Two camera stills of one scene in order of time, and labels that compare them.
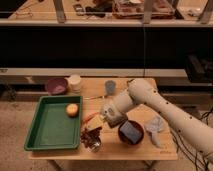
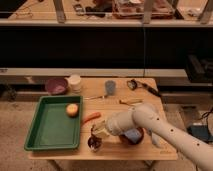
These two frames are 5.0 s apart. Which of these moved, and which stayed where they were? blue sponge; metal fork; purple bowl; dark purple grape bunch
Moved: dark purple grape bunch
Stayed: purple bowl; blue sponge; metal fork
